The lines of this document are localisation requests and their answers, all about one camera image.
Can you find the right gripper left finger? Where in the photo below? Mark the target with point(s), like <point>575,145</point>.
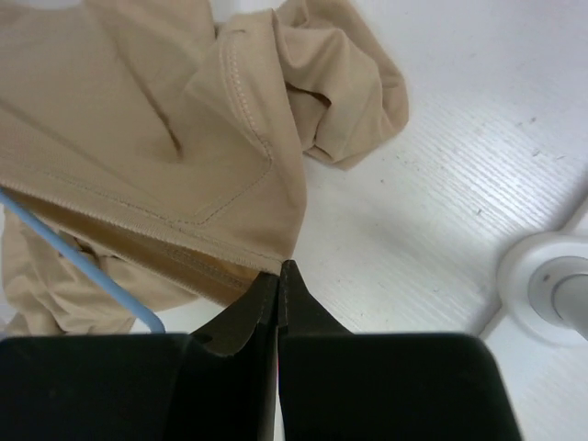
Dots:
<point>229,332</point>

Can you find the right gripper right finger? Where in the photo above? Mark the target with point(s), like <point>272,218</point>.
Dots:
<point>299,313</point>

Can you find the beige t shirt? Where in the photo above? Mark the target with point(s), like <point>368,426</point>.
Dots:
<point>167,148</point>

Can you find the light blue wire hanger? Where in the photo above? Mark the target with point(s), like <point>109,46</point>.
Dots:
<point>99,277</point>

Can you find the metal clothes rack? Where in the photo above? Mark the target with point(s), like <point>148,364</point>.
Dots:
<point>542,286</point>

